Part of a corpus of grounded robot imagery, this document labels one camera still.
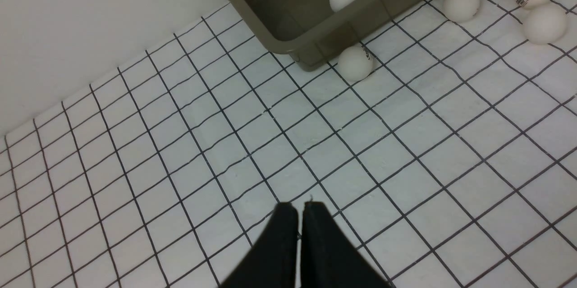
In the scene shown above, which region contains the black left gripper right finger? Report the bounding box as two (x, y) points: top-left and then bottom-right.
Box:
(300, 201), (391, 288)

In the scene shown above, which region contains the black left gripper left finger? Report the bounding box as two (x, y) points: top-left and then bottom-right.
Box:
(221, 202), (299, 288)

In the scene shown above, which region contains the white black-grid tablecloth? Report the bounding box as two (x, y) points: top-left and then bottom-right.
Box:
(0, 0), (577, 288)

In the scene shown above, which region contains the white printed ball front-left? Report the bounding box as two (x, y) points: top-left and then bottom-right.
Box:
(337, 45), (375, 82)

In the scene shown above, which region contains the olive green plastic bin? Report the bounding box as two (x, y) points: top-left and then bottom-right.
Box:
(229, 0), (423, 72)

